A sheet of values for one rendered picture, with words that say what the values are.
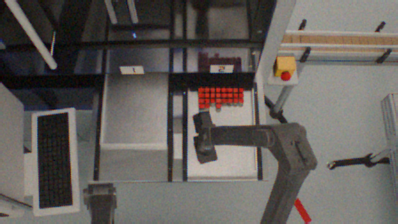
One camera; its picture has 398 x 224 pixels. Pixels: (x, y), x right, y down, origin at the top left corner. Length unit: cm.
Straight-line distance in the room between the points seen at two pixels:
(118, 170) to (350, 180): 153
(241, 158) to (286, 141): 68
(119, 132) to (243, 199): 107
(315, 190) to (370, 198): 35
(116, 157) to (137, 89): 30
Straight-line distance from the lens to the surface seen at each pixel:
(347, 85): 284
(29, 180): 177
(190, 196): 244
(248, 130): 106
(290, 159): 90
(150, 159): 158
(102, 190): 107
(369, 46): 182
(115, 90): 170
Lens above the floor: 240
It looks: 69 degrees down
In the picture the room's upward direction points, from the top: straight up
